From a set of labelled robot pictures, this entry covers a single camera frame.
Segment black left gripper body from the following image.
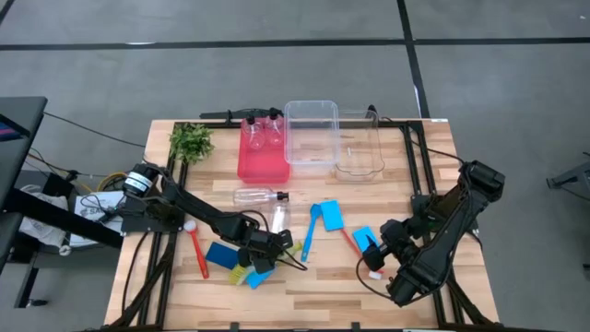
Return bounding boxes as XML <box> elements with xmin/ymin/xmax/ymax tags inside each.
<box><xmin>236</xmin><ymin>228</ymin><xmax>282</xmax><ymax>269</ymax></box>

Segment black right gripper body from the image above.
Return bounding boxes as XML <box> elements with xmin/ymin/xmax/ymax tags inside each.
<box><xmin>378</xmin><ymin>219</ymin><xmax>421</xmax><ymax>267</ymax></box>

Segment light blue sponge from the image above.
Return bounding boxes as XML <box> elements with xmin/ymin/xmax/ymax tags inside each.
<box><xmin>319</xmin><ymin>199</ymin><xmax>346</xmax><ymax>232</ymax></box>
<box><xmin>246</xmin><ymin>267</ymin><xmax>277</xmax><ymax>291</ymax></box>
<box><xmin>352</xmin><ymin>225</ymin><xmax>382</xmax><ymax>254</ymax></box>

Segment red dish brush white bristles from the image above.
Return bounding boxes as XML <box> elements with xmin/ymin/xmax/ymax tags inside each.
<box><xmin>340</xmin><ymin>229</ymin><xmax>384</xmax><ymax>281</ymax></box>
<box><xmin>183</xmin><ymin>219</ymin><xmax>211</xmax><ymax>280</ymax></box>

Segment clear pump bottle black cap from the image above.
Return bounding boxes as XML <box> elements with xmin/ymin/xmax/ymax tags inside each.
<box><xmin>232</xmin><ymin>186</ymin><xmax>290</xmax><ymax>207</ymax></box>
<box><xmin>242</xmin><ymin>114</ymin><xmax>266</xmax><ymax>151</ymax></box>
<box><xmin>268</xmin><ymin>201</ymin><xmax>292</xmax><ymax>236</ymax></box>
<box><xmin>265</xmin><ymin>112</ymin><xmax>286</xmax><ymax>147</ymax></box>

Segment blue dish brush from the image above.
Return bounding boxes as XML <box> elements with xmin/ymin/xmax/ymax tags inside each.
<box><xmin>301</xmin><ymin>204</ymin><xmax>323</xmax><ymax>263</ymax></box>

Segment green dish brush yellow bristles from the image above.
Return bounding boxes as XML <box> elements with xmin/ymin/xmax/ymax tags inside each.
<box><xmin>228</xmin><ymin>242</ymin><xmax>304</xmax><ymax>286</ymax></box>

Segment dark blue sponge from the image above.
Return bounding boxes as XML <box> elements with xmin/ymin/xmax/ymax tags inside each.
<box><xmin>205</xmin><ymin>242</ymin><xmax>241</xmax><ymax>271</ymax></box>

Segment pink plastic bin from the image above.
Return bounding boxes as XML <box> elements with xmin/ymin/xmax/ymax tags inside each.
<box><xmin>237</xmin><ymin>117</ymin><xmax>291</xmax><ymax>184</ymax></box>

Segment tall frosted clear bin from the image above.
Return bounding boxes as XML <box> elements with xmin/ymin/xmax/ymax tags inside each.
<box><xmin>283</xmin><ymin>100</ymin><xmax>341</xmax><ymax>180</ymax></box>

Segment potted green plant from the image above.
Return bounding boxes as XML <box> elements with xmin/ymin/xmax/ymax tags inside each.
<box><xmin>169</xmin><ymin>123</ymin><xmax>216</xmax><ymax>165</ymax></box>

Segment white printed plastic bag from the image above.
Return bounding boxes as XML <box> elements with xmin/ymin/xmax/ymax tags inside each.
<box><xmin>68</xmin><ymin>191</ymin><xmax>124</xmax><ymax>249</ymax></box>

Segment black stand foot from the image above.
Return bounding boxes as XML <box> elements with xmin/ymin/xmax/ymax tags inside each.
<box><xmin>546</xmin><ymin>151</ymin><xmax>590</xmax><ymax>197</ymax></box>

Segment white cloth bag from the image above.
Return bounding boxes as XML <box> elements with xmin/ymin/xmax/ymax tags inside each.
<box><xmin>18</xmin><ymin>184</ymin><xmax>70</xmax><ymax>250</ymax></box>

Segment black desk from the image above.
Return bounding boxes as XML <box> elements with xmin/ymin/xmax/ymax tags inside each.
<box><xmin>0</xmin><ymin>95</ymin><xmax>124</xmax><ymax>310</ymax></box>

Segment dark display screen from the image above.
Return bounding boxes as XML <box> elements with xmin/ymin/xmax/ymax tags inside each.
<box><xmin>0</xmin><ymin>113</ymin><xmax>23</xmax><ymax>142</ymax></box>

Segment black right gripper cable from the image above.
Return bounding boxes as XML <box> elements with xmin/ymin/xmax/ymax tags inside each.
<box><xmin>355</xmin><ymin>255</ymin><xmax>397</xmax><ymax>301</ymax></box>

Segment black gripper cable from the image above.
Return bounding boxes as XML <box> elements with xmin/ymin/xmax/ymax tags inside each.
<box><xmin>355</xmin><ymin>255</ymin><xmax>397</xmax><ymax>301</ymax></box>
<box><xmin>220</xmin><ymin>209</ymin><xmax>309</xmax><ymax>272</ymax></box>

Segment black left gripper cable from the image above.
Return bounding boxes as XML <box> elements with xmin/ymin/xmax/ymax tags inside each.
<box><xmin>220</xmin><ymin>209</ymin><xmax>309</xmax><ymax>272</ymax></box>

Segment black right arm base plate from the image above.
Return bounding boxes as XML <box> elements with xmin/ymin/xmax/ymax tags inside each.
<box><xmin>412</xmin><ymin>193</ymin><xmax>479</xmax><ymax>233</ymax></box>

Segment low clear bin with handles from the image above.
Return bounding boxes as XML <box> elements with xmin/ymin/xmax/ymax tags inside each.
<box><xmin>335</xmin><ymin>109</ymin><xmax>386</xmax><ymax>182</ymax></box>

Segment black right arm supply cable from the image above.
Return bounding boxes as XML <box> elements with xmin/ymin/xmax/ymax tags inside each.
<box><xmin>380</xmin><ymin>114</ymin><xmax>466</xmax><ymax>165</ymax></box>

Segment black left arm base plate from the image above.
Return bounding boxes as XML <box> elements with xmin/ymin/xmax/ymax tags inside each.
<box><xmin>120</xmin><ymin>202</ymin><xmax>185</xmax><ymax>234</ymax></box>

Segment black aluminium table frame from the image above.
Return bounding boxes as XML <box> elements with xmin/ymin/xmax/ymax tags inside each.
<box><xmin>108</xmin><ymin>118</ymin><xmax>497</xmax><ymax>332</ymax></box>

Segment black bar mount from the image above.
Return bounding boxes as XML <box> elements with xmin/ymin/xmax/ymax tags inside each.
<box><xmin>199</xmin><ymin>108</ymin><xmax>285</xmax><ymax>122</ymax></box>

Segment yellow cable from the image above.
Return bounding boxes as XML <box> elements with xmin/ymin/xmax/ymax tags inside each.
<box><xmin>76</xmin><ymin>172</ymin><xmax>128</xmax><ymax>193</ymax></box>

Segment thin black floor cable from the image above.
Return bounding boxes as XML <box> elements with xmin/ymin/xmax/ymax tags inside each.
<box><xmin>43</xmin><ymin>112</ymin><xmax>148</xmax><ymax>148</ymax></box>

